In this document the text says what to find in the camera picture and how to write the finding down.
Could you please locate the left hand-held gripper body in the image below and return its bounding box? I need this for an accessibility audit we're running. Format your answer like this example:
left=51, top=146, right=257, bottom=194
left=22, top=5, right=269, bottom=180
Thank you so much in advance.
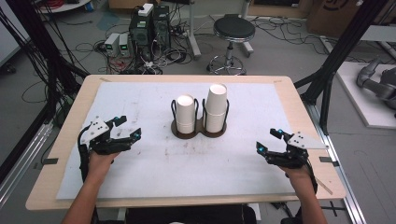
left=79, top=116, right=133, bottom=156

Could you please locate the person's left hand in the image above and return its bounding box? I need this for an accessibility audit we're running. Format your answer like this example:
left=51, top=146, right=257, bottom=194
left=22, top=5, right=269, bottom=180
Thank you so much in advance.
left=86, top=150, right=121, bottom=185

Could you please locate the black round stool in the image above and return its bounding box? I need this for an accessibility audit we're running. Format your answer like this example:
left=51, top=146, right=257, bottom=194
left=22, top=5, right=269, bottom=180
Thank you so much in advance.
left=206, top=13, right=257, bottom=76

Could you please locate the cardboard box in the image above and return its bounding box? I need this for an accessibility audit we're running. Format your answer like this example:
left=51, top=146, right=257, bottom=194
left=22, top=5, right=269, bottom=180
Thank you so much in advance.
left=306, top=0, right=396, bottom=39

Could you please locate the black frame with cable bundle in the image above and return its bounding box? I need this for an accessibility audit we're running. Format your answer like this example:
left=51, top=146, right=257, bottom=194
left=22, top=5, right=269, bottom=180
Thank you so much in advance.
left=0, top=0, right=91, bottom=185

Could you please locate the short stack of white cups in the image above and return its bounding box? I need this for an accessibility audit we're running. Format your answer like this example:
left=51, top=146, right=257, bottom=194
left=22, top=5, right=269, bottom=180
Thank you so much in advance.
left=176, top=93, right=196, bottom=134

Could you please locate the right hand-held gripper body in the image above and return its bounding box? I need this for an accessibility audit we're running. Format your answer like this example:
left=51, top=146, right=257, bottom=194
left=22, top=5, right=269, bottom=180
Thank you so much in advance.
left=265, top=131, right=330, bottom=170

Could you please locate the dark double cup holder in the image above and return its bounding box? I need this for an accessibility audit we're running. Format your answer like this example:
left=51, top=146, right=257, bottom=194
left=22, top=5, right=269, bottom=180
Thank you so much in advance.
left=170, top=98, right=231, bottom=140

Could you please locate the person's right hand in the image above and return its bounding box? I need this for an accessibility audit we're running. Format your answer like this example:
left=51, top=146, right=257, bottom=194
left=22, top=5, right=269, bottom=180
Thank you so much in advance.
left=277, top=164, right=313, bottom=187

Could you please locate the tan tape strip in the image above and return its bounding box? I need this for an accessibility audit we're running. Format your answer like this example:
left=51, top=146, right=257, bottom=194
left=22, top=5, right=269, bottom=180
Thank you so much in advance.
left=315, top=178, right=333, bottom=196

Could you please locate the grey metal desk leg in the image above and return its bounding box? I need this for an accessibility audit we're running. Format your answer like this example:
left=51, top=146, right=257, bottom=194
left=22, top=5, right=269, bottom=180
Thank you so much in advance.
left=186, top=0, right=203, bottom=61

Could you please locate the grey power supply unit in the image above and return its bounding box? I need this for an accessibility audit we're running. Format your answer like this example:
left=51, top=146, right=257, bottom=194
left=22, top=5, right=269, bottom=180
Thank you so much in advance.
left=104, top=32, right=121, bottom=57
left=118, top=33, right=131, bottom=58

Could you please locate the tangle of cables by computers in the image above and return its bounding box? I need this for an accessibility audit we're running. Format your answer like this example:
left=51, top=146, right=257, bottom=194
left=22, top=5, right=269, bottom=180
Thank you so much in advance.
left=92, top=40, right=194, bottom=76

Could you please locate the black frame post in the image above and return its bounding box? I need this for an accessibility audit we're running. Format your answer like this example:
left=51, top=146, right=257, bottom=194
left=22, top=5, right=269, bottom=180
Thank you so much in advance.
left=293, top=0, right=390, bottom=135

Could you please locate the person's dark clothing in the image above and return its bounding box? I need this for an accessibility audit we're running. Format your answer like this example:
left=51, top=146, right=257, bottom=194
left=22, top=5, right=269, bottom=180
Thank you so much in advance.
left=125, top=203, right=258, bottom=224

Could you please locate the aluminium floor rail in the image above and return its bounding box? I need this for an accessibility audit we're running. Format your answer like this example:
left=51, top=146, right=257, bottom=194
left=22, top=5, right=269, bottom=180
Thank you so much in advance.
left=303, top=102, right=368, bottom=224
left=0, top=122, right=54, bottom=210

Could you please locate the tangle of floor cables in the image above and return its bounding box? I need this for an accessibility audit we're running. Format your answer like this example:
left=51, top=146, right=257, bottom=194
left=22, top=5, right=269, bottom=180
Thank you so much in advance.
left=252, top=16, right=331, bottom=56

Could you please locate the black computer tower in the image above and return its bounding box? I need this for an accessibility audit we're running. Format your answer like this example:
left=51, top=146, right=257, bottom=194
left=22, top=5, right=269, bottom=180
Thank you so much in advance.
left=152, top=5, right=172, bottom=50
left=128, top=12, right=155, bottom=62

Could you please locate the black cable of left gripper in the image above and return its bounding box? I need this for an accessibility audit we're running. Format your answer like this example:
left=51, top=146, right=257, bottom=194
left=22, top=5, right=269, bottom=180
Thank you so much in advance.
left=77, top=125, right=92, bottom=184

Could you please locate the white floor platform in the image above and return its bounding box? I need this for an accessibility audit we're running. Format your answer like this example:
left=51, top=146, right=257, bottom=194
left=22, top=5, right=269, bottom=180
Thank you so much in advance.
left=335, top=61, right=396, bottom=131

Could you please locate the white table mat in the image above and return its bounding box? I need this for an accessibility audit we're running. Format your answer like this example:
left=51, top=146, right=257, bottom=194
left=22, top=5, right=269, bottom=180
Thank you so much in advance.
left=55, top=81, right=314, bottom=201

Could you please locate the tall stack of white cups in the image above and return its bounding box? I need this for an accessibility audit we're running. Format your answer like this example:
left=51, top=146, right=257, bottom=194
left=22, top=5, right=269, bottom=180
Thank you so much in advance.
left=204, top=83, right=229, bottom=133

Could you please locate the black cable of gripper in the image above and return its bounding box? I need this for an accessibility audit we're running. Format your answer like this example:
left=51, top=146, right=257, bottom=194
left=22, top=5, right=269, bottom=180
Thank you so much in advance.
left=77, top=125, right=92, bottom=184
left=305, top=160, right=319, bottom=195

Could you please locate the white box on computer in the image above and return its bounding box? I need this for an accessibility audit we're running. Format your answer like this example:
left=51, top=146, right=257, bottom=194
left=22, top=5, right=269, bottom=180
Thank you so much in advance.
left=137, top=3, right=155, bottom=18

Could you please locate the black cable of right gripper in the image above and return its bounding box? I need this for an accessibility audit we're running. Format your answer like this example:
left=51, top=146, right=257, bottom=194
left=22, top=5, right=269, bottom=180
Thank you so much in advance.
left=305, top=160, right=319, bottom=195

